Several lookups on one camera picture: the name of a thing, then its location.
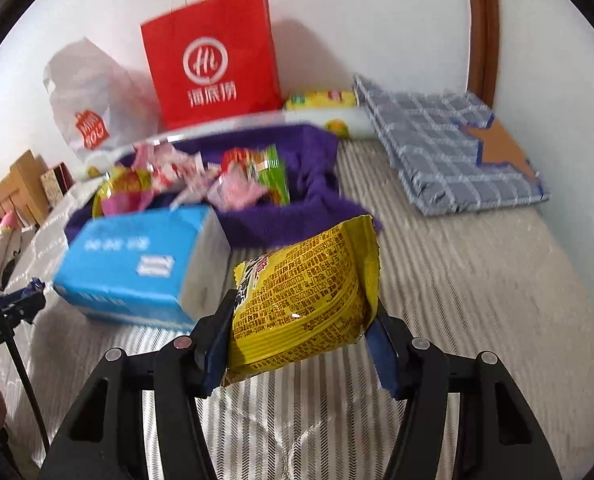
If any red snack packet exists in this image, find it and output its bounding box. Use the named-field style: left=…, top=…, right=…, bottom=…
left=221, top=148, right=252, bottom=173

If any yellow green packet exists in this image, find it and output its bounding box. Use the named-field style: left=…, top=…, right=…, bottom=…
left=283, top=90, right=360, bottom=111

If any green snack packet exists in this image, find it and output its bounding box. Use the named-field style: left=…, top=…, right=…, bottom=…
left=247, top=144, right=292, bottom=206

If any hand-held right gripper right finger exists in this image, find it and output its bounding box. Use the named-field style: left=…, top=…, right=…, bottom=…
left=367, top=312, right=562, bottom=480

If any wooden headboard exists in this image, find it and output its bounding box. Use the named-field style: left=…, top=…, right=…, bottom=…
left=0, top=150, right=50, bottom=226

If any striped grey bed quilt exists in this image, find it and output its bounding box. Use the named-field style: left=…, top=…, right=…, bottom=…
left=0, top=137, right=594, bottom=480

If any blue checkered folded cloth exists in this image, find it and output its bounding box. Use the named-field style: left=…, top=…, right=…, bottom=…
left=352, top=74, right=552, bottom=217

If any purple towel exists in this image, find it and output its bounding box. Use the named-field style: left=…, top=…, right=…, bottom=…
left=64, top=124, right=382, bottom=253

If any brown wooden door frame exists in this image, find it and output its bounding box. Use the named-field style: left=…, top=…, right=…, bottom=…
left=464, top=0, right=502, bottom=111

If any yellow and pink snack packet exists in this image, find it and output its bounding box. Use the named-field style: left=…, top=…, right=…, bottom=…
left=92, top=169, right=154, bottom=218

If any white plastic bag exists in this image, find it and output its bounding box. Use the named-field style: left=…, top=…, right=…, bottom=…
left=44, top=37, right=162, bottom=158

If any red paper bag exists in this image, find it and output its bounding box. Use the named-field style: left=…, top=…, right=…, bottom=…
left=140, top=0, right=284, bottom=131

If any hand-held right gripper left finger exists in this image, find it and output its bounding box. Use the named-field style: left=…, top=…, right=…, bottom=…
left=39, top=302, right=238, bottom=480

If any patterned hardcover book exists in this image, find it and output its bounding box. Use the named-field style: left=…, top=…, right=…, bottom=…
left=41, top=162, right=75, bottom=206

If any pink white strawberry snack packet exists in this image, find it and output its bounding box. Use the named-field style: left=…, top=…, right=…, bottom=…
left=132, top=141, right=215, bottom=196

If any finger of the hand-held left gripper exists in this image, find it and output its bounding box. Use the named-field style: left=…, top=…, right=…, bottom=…
left=0, top=278, right=48, bottom=333

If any blue tissue pack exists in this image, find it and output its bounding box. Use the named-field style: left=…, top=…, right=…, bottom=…
left=52, top=206, right=234, bottom=332

